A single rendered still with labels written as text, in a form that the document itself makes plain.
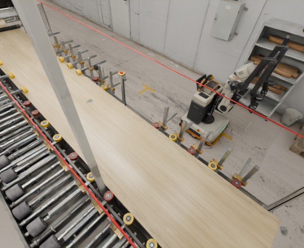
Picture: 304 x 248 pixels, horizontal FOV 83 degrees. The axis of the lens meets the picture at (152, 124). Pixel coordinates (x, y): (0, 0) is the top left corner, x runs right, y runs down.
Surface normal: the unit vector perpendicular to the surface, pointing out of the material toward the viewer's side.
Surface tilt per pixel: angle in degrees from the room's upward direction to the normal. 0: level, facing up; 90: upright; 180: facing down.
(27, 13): 90
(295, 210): 0
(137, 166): 0
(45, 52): 90
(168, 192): 0
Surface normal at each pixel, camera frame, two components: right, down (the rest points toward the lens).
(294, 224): 0.05, -0.66
